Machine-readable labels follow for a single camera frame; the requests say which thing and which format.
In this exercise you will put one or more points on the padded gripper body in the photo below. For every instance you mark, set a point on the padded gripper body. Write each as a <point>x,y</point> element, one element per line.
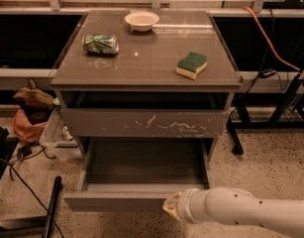
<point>184,204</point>

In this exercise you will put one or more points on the grey drawer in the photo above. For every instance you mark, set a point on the grey drawer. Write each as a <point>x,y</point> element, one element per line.
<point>144,123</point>
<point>138,174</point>

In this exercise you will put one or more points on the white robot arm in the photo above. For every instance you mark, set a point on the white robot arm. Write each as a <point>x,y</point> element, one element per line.
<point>233,206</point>

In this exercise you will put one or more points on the grey top drawer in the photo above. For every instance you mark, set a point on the grey top drawer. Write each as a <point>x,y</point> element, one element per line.
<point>144,123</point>

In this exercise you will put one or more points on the grey drawer cabinet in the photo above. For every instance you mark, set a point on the grey drawer cabinet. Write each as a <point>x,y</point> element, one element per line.
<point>142,74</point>

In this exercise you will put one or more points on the black metal stand leg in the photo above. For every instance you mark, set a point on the black metal stand leg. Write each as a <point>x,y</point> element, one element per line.
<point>37,225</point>

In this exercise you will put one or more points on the clear plastic container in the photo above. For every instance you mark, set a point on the clear plastic container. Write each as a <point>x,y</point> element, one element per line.
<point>57,139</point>

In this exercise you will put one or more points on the green yellow sponge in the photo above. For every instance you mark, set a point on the green yellow sponge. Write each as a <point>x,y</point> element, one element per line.
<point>191,65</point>

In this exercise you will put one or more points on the black power adapter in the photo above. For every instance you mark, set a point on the black power adapter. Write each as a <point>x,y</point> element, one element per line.
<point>267,73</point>

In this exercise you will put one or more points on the orange cloth bag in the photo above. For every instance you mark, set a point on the orange cloth bag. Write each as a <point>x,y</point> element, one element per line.
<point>25,130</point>

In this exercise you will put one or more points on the crushed green soda can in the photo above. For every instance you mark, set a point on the crushed green soda can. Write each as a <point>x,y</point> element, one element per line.
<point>100,44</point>

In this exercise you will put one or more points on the brown cloth bag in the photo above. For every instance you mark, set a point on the brown cloth bag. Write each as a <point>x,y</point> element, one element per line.
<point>30,97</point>

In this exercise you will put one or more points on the black bin at left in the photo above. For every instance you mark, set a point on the black bin at left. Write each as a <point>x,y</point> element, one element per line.
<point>7,147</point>

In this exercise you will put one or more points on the white bowl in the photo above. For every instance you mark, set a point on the white bowl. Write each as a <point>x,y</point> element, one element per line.
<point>142,21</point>

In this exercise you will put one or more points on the black table frame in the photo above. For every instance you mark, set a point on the black table frame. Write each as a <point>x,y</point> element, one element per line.
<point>290,102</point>

